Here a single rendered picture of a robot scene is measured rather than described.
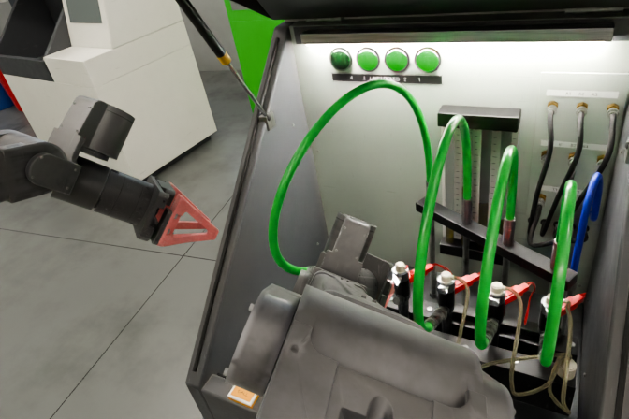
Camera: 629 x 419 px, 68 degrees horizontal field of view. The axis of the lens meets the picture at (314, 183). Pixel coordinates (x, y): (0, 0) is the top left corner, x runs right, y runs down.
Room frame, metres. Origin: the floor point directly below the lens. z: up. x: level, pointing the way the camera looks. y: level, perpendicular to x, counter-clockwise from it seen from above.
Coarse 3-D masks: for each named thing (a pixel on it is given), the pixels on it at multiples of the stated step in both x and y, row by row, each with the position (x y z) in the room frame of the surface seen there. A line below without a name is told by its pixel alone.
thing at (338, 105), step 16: (384, 80) 0.70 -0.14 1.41; (352, 96) 0.65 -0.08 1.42; (336, 112) 0.63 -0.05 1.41; (416, 112) 0.74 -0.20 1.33; (320, 128) 0.61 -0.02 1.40; (304, 144) 0.60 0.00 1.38; (288, 176) 0.57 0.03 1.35; (272, 208) 0.56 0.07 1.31; (272, 224) 0.55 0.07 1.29; (272, 240) 0.54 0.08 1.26; (272, 256) 0.55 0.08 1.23; (288, 272) 0.55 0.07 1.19
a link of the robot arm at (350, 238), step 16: (336, 224) 0.50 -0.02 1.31; (352, 224) 0.48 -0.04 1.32; (368, 224) 0.48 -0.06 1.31; (336, 240) 0.48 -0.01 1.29; (352, 240) 0.46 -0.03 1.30; (368, 240) 0.48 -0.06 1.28; (336, 256) 0.45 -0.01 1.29; (352, 256) 0.45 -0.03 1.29; (304, 272) 0.43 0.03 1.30; (336, 272) 0.44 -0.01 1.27; (352, 272) 0.44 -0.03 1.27
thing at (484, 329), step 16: (512, 160) 0.52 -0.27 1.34; (512, 176) 0.60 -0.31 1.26; (496, 192) 0.47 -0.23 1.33; (512, 192) 0.60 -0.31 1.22; (496, 208) 0.45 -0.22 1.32; (512, 208) 0.61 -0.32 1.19; (496, 224) 0.44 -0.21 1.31; (512, 224) 0.60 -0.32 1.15; (496, 240) 0.43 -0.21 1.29; (512, 240) 0.61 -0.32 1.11; (480, 272) 0.41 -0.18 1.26; (480, 288) 0.40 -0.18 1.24; (480, 304) 0.39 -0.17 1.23; (480, 320) 0.38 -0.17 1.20; (480, 336) 0.38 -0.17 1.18
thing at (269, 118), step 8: (176, 0) 0.77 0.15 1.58; (184, 0) 0.78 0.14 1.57; (184, 8) 0.78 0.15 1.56; (192, 8) 0.78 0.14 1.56; (192, 16) 0.78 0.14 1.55; (200, 24) 0.79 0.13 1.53; (200, 32) 0.79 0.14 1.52; (208, 32) 0.80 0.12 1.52; (208, 40) 0.80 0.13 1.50; (216, 40) 0.81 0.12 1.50; (216, 48) 0.81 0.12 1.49; (216, 56) 0.82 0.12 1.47; (224, 56) 0.81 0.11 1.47; (224, 64) 0.82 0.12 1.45; (232, 72) 0.83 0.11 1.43; (240, 80) 0.84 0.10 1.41; (248, 88) 0.85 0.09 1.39; (256, 104) 0.86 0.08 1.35; (264, 112) 0.87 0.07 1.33; (272, 112) 0.89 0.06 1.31; (264, 120) 0.87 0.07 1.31; (272, 120) 0.89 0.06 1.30
